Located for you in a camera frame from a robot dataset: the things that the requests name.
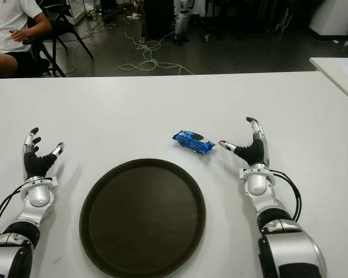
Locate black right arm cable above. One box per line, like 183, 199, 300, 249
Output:
271, 170, 302, 222

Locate black folding chair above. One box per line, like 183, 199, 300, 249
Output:
23, 0, 94, 78

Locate white low shelf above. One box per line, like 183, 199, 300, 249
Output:
66, 0, 89, 24

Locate silver humanoid robot legs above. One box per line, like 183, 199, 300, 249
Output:
172, 0, 195, 46

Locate seated person in white shirt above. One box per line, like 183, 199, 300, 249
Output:
0, 0, 53, 87

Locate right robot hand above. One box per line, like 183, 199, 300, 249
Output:
218, 116, 271, 169

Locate blue Oreo packet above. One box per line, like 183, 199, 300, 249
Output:
172, 130, 216, 157

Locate folded metal stand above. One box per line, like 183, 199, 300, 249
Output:
274, 5, 292, 35

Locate white floor cable tangle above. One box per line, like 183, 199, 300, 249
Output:
65, 11, 194, 75

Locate round dark brown tray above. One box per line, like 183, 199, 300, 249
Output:
79, 158, 206, 278

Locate white side table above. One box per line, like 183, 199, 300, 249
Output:
309, 57, 348, 107

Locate white cabinet with black base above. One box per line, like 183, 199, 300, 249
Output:
308, 0, 348, 41

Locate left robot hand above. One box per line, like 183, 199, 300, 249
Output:
21, 127, 65, 181

